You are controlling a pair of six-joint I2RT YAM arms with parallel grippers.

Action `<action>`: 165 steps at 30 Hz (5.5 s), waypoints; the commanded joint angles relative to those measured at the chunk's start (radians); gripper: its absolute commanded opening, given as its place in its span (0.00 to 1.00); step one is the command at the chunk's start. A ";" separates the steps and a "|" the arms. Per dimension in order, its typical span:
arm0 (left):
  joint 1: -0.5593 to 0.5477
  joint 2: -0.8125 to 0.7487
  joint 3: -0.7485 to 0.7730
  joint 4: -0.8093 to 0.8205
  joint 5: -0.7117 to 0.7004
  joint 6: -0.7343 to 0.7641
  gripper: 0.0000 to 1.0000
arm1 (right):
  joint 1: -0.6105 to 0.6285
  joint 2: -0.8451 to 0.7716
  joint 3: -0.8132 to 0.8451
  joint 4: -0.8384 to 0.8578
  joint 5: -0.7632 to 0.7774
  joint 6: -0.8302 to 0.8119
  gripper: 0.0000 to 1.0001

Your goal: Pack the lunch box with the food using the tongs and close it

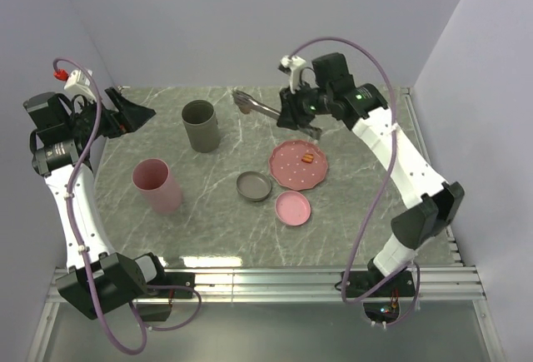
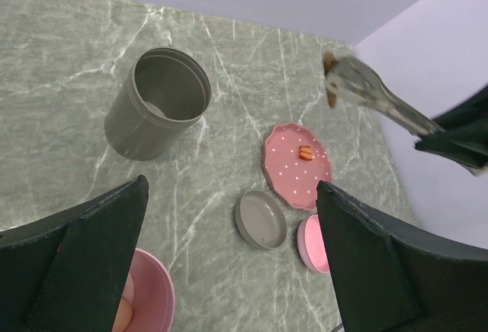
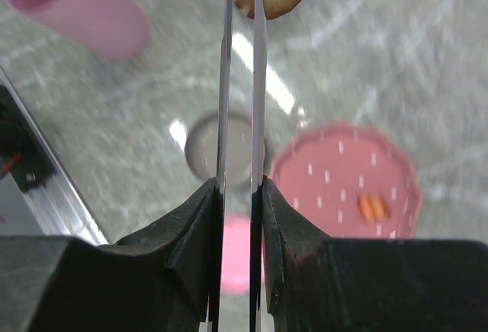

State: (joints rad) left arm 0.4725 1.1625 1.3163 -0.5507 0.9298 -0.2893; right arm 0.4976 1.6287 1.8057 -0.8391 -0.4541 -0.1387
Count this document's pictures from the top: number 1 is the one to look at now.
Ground pink round lid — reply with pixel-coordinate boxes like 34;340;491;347
275;191;311;226

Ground pink cylindrical container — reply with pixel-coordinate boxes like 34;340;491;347
132;158;183;215

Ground grey round lid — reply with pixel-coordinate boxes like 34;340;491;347
237;171;271;202

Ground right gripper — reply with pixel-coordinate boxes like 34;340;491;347
275;79;332;131

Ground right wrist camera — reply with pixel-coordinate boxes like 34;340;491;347
278;55;307;94

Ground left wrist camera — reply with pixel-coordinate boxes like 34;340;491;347
53;69;97;102

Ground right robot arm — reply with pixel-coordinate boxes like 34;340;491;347
277;52;465;295

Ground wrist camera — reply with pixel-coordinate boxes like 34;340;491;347
278;55;307;94
53;69;97;102

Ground pink polka dot plate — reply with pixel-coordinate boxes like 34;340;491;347
268;140;329;191

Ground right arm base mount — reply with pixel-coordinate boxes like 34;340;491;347
332;268;417;324

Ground orange carrot pieces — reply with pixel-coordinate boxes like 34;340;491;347
301;153;314;164

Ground grey cylindrical container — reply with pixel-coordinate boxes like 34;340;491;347
182;100;221;153

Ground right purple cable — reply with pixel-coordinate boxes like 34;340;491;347
286;37;421;330

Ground metal tongs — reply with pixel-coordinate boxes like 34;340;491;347
232;89;280;121

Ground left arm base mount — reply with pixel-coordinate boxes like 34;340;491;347
135;272;196;324

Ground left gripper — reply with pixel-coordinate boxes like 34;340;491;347
66;87;154;143

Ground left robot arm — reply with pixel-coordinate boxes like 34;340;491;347
23;87;169;320

